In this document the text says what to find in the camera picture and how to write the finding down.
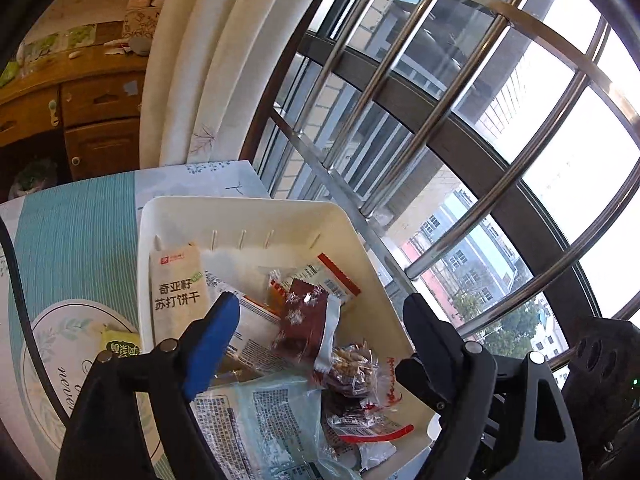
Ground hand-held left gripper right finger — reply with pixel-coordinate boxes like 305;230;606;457
392;292;583;480

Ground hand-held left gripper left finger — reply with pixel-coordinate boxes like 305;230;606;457
55;291;241;480

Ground orange edged snack packet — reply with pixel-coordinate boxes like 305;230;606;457
220;290;283;376

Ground white cracker packet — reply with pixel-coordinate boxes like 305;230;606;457
149;242;213;348

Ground clear nut packet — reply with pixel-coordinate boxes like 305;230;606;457
312;341;381;398

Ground pale blue white snack packet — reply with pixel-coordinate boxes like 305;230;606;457
192;372;361;480

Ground maroon snack packet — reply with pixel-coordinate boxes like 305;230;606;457
272;278;342;366

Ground white red label packet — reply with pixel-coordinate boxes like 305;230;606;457
260;252;362;311

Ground white plastic bin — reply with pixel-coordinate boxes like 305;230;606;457
136;196;443;476

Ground green snack packet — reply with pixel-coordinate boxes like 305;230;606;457
97;324;143;358

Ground leaf print tablecloth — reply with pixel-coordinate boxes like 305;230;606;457
0;160;273;480

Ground plastic bag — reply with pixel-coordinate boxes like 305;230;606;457
9;157;58;198

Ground wooden desk with drawers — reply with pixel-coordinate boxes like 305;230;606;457
0;20;151;181

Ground white curtain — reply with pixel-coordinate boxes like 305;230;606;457
139;0;346;168

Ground metal window bars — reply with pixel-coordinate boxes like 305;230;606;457
240;0;640;376

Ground printed cardboard box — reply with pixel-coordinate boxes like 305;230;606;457
121;7;163;41

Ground green tissue pack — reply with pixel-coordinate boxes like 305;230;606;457
0;57;23;88

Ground green floral placemat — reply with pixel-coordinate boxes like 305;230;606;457
20;24;97;61

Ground black cable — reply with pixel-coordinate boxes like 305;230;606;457
0;217;71;426

